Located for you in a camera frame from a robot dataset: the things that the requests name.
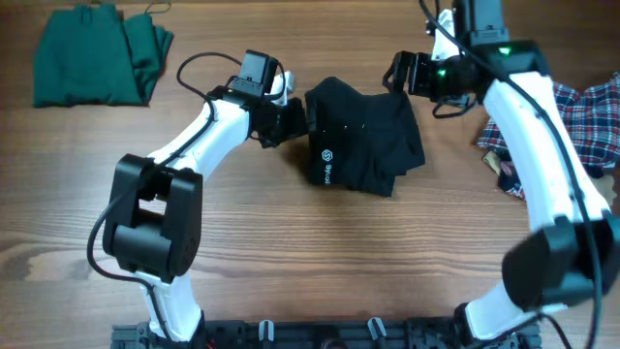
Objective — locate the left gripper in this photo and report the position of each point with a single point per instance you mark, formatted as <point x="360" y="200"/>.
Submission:
<point x="296" y="125"/>

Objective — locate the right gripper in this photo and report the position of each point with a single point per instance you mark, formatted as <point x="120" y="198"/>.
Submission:
<point x="404" y="73"/>

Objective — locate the black polo shirt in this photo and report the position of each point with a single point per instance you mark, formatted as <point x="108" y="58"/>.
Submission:
<point x="361" y="142"/>

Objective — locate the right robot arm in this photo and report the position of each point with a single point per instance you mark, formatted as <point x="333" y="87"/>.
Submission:
<point x="571" y="255"/>

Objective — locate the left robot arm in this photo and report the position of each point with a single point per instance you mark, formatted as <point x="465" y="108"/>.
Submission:
<point x="150" y="232"/>

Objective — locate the brown paper tag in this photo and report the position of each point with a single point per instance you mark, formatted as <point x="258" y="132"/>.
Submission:
<point x="493" y="161"/>

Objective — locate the folded green garment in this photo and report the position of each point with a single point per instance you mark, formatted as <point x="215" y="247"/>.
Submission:
<point x="92" y="54"/>

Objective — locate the red blue plaid shirt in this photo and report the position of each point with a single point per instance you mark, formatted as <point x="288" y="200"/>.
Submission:
<point x="591" y="118"/>

